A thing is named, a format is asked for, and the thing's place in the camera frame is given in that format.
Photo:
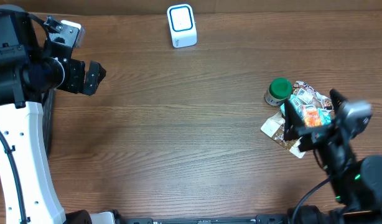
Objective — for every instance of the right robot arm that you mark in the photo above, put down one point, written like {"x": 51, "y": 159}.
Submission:
{"x": 357, "y": 185}

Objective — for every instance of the orange packet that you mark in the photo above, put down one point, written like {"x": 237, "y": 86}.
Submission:
{"x": 311, "y": 116}

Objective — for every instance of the brown white snack bag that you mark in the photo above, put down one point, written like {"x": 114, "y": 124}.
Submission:
{"x": 274, "y": 126}

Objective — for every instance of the white barcode scanner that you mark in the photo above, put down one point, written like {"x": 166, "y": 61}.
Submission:
{"x": 182, "y": 26}

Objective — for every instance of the round can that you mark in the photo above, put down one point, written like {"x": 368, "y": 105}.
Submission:
{"x": 279, "y": 90}

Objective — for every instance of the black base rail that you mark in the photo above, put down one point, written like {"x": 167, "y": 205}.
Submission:
{"x": 209, "y": 220}

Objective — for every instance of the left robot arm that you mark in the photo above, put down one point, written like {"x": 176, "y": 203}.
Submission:
{"x": 35, "y": 59}

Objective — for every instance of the teal wet wipes pack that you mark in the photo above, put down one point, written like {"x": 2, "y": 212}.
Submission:
{"x": 296, "y": 103}

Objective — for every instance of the small green white packet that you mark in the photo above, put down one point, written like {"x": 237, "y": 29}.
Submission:
{"x": 325, "y": 116}

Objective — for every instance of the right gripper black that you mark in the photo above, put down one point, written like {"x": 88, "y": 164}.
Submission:
{"x": 311, "y": 139}

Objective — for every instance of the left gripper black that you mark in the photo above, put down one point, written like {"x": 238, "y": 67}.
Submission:
{"x": 78, "y": 84}

